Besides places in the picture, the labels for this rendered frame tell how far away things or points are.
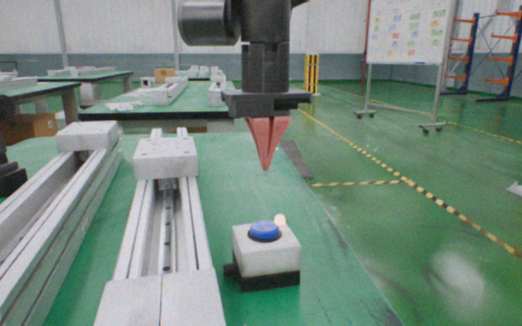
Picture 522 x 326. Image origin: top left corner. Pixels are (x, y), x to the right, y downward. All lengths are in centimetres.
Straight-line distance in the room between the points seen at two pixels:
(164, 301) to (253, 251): 16
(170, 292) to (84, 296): 21
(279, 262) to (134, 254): 18
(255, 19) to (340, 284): 35
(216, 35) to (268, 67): 7
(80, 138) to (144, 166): 30
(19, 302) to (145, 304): 15
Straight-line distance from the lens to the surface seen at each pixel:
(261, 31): 42
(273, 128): 43
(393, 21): 638
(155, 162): 66
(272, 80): 42
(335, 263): 57
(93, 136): 92
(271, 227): 49
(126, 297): 35
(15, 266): 47
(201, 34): 45
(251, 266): 48
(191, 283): 35
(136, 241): 46
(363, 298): 50
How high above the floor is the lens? 107
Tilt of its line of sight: 17 degrees down
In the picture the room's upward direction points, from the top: straight up
